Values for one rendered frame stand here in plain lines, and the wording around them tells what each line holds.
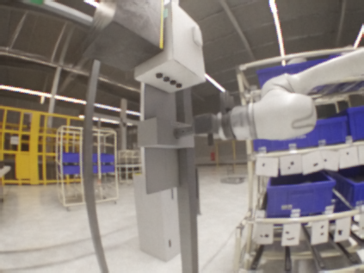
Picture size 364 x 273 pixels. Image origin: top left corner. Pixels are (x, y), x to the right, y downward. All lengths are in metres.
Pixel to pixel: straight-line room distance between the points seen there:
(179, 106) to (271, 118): 0.43
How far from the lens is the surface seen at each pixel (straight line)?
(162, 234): 1.64
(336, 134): 1.09
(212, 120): 0.40
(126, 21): 0.41
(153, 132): 0.47
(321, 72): 0.51
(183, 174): 0.66
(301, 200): 0.91
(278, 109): 0.37
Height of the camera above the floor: 1.07
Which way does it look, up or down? 8 degrees up
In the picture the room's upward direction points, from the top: 3 degrees counter-clockwise
